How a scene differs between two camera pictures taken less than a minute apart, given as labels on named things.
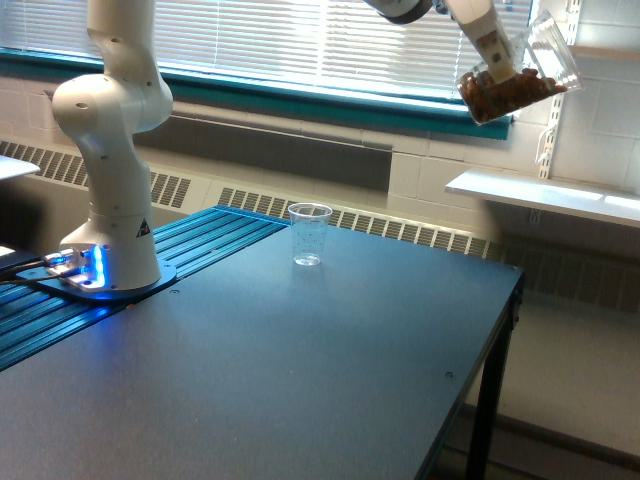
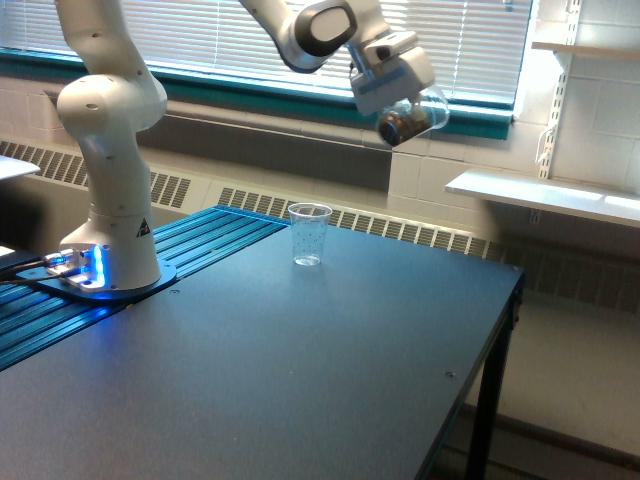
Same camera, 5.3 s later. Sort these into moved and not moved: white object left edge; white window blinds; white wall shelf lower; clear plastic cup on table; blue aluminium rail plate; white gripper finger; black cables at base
Moved: white gripper finger
Not moved: white wall shelf lower; white window blinds; black cables at base; blue aluminium rail plate; white object left edge; clear plastic cup on table
